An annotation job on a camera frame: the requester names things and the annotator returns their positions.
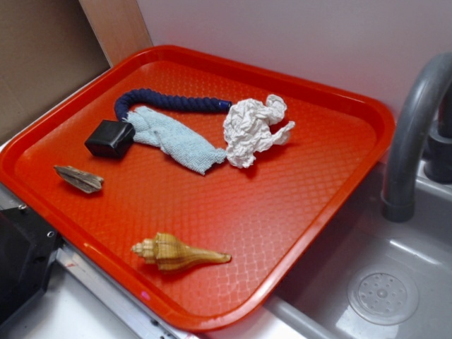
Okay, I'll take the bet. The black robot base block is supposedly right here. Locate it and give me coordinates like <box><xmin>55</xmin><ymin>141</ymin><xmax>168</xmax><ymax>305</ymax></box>
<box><xmin>1</xmin><ymin>204</ymin><xmax>61</xmax><ymax>327</ymax></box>

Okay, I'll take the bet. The tan spiral conch shell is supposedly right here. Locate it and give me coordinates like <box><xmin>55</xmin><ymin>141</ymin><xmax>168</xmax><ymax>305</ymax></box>
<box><xmin>131</xmin><ymin>232</ymin><xmax>232</xmax><ymax>273</ymax></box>

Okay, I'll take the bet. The red plastic tray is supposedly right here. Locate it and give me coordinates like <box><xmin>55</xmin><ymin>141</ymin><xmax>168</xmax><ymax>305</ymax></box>
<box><xmin>1</xmin><ymin>46</ymin><xmax>395</xmax><ymax>332</ymax></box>

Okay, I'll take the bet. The crumpled white paper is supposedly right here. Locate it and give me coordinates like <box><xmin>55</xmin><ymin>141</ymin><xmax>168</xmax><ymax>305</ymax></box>
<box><xmin>223</xmin><ymin>95</ymin><xmax>295</xmax><ymax>169</ymax></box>

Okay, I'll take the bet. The light blue terry cloth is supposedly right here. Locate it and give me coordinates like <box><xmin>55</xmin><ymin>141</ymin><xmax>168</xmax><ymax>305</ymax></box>
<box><xmin>122</xmin><ymin>106</ymin><xmax>226</xmax><ymax>175</ymax></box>

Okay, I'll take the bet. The black glossy cube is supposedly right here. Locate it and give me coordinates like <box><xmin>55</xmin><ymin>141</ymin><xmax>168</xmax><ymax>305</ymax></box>
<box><xmin>84</xmin><ymin>120</ymin><xmax>135</xmax><ymax>159</ymax></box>

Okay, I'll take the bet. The small driftwood piece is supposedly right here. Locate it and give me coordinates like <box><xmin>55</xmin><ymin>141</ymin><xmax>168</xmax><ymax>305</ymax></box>
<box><xmin>54</xmin><ymin>165</ymin><xmax>104</xmax><ymax>194</ymax></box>

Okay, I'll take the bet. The grey curved faucet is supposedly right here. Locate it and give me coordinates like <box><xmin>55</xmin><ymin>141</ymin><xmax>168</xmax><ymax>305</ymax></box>
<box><xmin>381</xmin><ymin>52</ymin><xmax>451</xmax><ymax>222</ymax></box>

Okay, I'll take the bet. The grey plastic sink basin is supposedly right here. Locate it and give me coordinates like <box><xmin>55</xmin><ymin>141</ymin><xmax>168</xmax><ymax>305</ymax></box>
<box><xmin>268</xmin><ymin>155</ymin><xmax>452</xmax><ymax>339</ymax></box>

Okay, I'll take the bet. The round sink drain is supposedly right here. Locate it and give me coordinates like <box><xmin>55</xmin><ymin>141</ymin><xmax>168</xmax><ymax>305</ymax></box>
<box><xmin>347</xmin><ymin>266</ymin><xmax>420</xmax><ymax>326</ymax></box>

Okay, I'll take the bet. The brown cardboard panel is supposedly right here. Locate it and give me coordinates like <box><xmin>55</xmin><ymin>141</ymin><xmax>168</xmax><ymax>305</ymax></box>
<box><xmin>1</xmin><ymin>1</ymin><xmax>153</xmax><ymax>142</ymax></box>

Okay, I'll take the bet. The dark blue twisted rope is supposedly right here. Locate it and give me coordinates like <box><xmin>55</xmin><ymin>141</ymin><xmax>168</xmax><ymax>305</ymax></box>
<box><xmin>114</xmin><ymin>88</ymin><xmax>232</xmax><ymax>123</ymax></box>

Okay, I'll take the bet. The dark grey faucet handle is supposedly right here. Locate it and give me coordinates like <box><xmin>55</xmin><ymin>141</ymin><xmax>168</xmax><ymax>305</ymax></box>
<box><xmin>424</xmin><ymin>100</ymin><xmax>451</xmax><ymax>184</ymax></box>

